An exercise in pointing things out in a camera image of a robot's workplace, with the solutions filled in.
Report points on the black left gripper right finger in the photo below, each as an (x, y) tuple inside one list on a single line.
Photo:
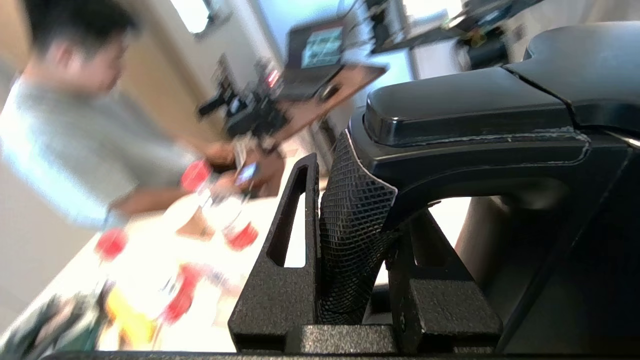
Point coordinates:
[(440, 310)]

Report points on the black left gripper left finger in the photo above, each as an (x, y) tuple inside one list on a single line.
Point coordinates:
[(280, 305)]

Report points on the black electric kettle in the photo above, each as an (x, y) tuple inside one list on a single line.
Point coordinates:
[(500, 130)]

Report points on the black smartphone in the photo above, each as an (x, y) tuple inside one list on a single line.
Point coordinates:
[(247, 173)]

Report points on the brown wooden desk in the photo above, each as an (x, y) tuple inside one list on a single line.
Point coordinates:
[(350, 85)]

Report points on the black laptop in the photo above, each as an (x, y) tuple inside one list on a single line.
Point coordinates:
[(320, 50)]

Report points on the person in grey shirt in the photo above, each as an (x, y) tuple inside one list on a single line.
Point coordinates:
[(75, 140)]

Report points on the black teleoperation rig stand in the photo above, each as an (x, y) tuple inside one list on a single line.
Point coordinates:
[(482, 50)]

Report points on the window with dark frame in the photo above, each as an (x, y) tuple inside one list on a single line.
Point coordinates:
[(192, 12)]

